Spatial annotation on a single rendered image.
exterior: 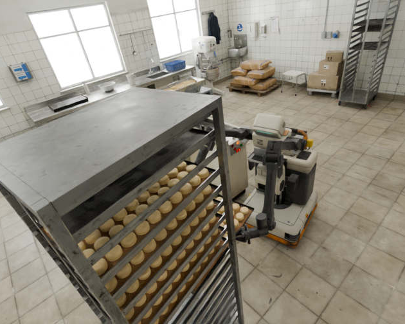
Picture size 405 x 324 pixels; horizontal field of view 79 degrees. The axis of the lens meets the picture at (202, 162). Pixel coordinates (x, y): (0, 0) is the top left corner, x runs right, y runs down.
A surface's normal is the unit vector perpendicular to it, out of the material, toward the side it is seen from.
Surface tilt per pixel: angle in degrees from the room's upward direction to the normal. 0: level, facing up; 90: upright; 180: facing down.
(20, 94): 90
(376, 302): 0
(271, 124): 43
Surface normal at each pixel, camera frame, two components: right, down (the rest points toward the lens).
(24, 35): 0.65, 0.33
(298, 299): -0.14, -0.83
